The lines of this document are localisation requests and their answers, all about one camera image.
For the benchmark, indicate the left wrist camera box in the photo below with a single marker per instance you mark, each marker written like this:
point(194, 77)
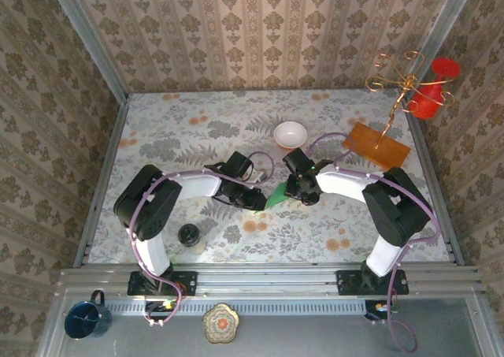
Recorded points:
point(239, 164)

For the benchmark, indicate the green paper sheet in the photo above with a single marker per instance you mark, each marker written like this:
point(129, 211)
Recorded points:
point(275, 197)

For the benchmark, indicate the aluminium frame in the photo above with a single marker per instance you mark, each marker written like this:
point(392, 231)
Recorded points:
point(267, 278)

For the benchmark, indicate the red plastic goblet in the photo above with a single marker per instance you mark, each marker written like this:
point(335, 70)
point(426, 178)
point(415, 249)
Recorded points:
point(429, 97)

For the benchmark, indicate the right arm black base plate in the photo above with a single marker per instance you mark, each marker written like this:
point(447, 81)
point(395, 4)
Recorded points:
point(348, 284)

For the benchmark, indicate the patterned flower-shaped plate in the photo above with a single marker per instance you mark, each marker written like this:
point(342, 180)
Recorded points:
point(220, 323)

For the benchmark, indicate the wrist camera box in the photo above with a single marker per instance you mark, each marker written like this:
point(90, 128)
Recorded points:
point(239, 164)
point(298, 162)

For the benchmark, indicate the dark blue mug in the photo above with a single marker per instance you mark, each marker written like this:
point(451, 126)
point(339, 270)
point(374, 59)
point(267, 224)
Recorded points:
point(84, 317)

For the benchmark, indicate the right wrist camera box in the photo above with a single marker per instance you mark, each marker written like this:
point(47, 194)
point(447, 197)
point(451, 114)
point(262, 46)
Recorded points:
point(298, 162)

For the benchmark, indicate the orange bowl white inside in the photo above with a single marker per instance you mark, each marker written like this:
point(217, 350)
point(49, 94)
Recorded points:
point(290, 133)

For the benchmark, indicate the floral tablecloth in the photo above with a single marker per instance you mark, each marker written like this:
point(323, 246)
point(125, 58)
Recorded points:
point(315, 231)

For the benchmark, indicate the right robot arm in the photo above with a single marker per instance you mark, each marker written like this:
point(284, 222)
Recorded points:
point(342, 183)

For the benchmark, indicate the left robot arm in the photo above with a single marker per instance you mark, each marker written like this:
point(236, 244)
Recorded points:
point(153, 250)

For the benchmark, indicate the grey metal shelf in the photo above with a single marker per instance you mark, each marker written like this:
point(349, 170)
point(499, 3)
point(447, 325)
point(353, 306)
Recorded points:
point(315, 337)

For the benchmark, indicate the small circuit board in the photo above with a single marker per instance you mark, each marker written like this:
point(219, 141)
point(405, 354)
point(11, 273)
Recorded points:
point(380, 307)
point(161, 306)

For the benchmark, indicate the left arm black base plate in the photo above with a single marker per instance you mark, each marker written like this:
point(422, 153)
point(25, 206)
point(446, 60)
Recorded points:
point(185, 284)

